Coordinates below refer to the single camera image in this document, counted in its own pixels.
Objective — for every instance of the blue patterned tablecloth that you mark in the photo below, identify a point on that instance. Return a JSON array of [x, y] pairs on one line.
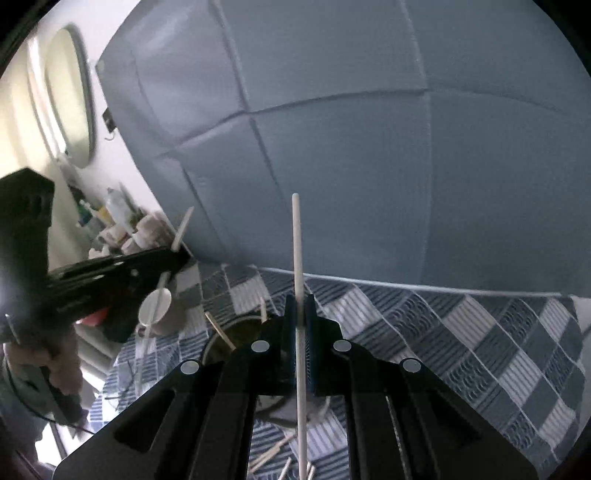
[[515, 359]]

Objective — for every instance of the wooden chopstick on table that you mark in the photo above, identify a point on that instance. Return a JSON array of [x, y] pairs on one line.
[[266, 456]]

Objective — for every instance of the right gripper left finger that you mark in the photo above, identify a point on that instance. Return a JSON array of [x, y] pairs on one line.
[[289, 341]]

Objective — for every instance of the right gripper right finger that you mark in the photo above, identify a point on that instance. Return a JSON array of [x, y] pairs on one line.
[[310, 323]]

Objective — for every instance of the white chopstick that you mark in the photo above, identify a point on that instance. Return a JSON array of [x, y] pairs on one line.
[[299, 342]]

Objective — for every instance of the blue-grey backdrop cloth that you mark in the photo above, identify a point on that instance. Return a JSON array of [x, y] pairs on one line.
[[432, 143]]

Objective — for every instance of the wooden chopstick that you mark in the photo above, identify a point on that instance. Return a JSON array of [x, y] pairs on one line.
[[266, 456], [171, 258]]

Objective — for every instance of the black metal utensil cup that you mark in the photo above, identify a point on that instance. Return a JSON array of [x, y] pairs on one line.
[[277, 402]]

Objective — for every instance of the oval wall mirror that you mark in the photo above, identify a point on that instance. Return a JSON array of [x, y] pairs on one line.
[[68, 87]]

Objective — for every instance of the chopstick inside cup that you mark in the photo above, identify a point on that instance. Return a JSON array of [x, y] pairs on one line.
[[220, 332]]

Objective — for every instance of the left hand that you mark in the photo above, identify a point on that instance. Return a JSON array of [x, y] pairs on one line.
[[63, 363]]

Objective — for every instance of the beige ceramic mug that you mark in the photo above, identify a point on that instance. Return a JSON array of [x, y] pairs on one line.
[[160, 314]]

